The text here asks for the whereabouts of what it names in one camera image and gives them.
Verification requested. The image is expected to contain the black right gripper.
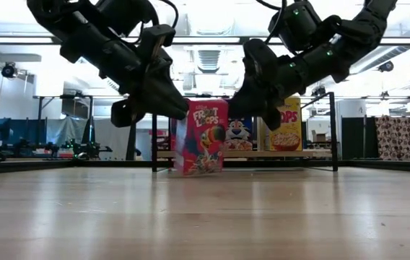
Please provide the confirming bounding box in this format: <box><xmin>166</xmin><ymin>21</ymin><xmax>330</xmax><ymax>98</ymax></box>
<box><xmin>227</xmin><ymin>38</ymin><xmax>309</xmax><ymax>131</ymax></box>

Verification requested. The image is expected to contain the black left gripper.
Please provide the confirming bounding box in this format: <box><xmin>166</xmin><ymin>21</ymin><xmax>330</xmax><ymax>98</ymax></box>
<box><xmin>98</xmin><ymin>24</ymin><xmax>190</xmax><ymax>128</ymax></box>

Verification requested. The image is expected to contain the blue Frosted Flakes cereal box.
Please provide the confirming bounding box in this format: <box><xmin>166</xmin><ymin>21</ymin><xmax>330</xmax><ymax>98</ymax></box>
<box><xmin>225</xmin><ymin>117</ymin><xmax>253</xmax><ymax>152</ymax></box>

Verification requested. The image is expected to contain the yellow Corn Pops cereal box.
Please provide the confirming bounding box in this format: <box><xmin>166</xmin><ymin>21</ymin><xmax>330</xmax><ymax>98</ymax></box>
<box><xmin>266</xmin><ymin>96</ymin><xmax>303</xmax><ymax>152</ymax></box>

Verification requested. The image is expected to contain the black-framed wooden shelf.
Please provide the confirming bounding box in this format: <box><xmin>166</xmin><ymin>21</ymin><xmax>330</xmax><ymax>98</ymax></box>
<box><xmin>150</xmin><ymin>91</ymin><xmax>339</xmax><ymax>173</ymax></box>

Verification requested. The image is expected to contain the white board panel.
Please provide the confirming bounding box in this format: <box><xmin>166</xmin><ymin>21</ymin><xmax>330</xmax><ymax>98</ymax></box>
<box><xmin>94</xmin><ymin>118</ymin><xmax>128</xmax><ymax>161</ymax></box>

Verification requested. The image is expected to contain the black equipment rack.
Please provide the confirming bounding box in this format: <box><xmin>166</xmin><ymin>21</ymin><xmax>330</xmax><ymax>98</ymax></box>
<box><xmin>38</xmin><ymin>94</ymin><xmax>95</xmax><ymax>119</ymax></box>

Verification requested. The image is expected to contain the brown cardboard box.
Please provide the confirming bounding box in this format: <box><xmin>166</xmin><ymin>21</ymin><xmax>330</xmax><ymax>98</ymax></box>
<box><xmin>311</xmin><ymin>129</ymin><xmax>331</xmax><ymax>144</ymax></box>

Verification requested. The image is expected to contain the black overhead light bar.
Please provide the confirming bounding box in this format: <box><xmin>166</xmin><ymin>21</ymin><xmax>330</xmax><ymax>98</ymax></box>
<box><xmin>0</xmin><ymin>35</ymin><xmax>410</xmax><ymax>46</ymax></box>

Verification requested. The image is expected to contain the grey blue tarp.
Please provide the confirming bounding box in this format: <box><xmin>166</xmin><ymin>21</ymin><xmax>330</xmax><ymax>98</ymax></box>
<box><xmin>45</xmin><ymin>117</ymin><xmax>95</xmax><ymax>145</ymax></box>

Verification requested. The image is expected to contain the black partition panel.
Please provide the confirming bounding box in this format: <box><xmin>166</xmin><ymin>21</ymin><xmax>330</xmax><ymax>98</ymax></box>
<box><xmin>341</xmin><ymin>116</ymin><xmax>375</xmax><ymax>160</ymax></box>

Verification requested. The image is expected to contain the dark blue partition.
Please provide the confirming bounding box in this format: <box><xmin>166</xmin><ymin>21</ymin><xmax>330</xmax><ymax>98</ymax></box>
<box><xmin>0</xmin><ymin>118</ymin><xmax>47</xmax><ymax>145</ymax></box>

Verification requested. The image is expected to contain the brown patterned cloth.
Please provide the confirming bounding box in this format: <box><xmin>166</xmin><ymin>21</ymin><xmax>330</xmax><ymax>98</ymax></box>
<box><xmin>375</xmin><ymin>115</ymin><xmax>410</xmax><ymax>162</ymax></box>

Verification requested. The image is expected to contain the silver ceiling air duct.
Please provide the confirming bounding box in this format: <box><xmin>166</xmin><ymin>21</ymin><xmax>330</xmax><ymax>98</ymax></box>
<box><xmin>186</xmin><ymin>0</ymin><xmax>237</xmax><ymax>73</ymax></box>

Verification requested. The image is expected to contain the black metal table frame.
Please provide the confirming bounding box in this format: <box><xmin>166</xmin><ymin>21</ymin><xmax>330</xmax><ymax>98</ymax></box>
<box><xmin>0</xmin><ymin>158</ymin><xmax>410</xmax><ymax>174</ymax></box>

